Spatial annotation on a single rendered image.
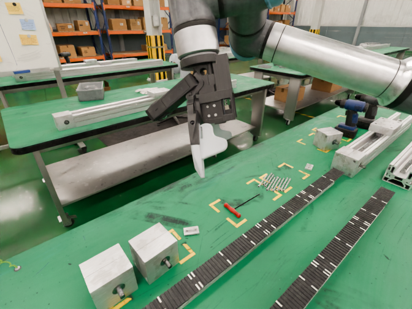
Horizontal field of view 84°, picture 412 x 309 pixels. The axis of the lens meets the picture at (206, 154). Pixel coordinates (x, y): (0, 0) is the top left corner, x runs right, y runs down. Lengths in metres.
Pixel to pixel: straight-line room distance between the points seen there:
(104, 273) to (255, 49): 0.61
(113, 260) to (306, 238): 0.58
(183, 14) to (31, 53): 2.60
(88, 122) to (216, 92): 1.45
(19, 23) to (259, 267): 2.79
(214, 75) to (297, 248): 0.60
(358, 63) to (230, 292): 0.60
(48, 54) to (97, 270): 2.54
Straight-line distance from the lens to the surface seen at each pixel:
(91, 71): 3.66
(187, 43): 0.41
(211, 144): 0.38
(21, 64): 2.96
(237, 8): 0.45
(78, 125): 1.77
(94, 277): 0.66
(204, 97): 0.40
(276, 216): 0.85
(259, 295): 0.71
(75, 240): 0.90
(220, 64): 0.42
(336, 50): 0.54
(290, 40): 0.53
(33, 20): 2.95
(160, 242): 0.68
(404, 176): 1.29
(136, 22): 10.65
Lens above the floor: 1.39
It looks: 30 degrees down
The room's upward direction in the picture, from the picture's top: straight up
